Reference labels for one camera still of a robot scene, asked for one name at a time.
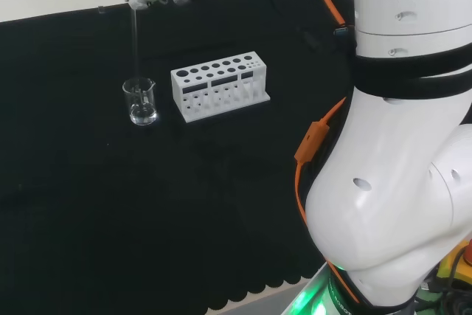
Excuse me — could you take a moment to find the clear glass rod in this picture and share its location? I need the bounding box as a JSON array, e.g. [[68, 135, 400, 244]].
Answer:
[[131, 6, 142, 99]]

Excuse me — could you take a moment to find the small clear glass beaker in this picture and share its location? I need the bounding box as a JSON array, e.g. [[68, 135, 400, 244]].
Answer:
[[122, 77, 160, 126]]

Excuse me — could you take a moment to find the white test tube rack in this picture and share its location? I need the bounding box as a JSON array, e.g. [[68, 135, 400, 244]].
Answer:
[[170, 51, 272, 124]]

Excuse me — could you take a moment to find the black bench cloth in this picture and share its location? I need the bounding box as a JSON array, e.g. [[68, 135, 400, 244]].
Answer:
[[0, 0, 358, 315]]

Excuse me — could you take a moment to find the yellow stop button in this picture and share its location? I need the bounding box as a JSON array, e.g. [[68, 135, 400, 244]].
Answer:
[[436, 244, 472, 283]]

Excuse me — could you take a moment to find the orange cable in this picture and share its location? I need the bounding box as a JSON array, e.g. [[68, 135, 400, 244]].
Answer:
[[294, 0, 362, 307]]

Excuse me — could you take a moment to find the grey base plate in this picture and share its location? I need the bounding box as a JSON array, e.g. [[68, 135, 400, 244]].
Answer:
[[221, 258, 335, 315]]

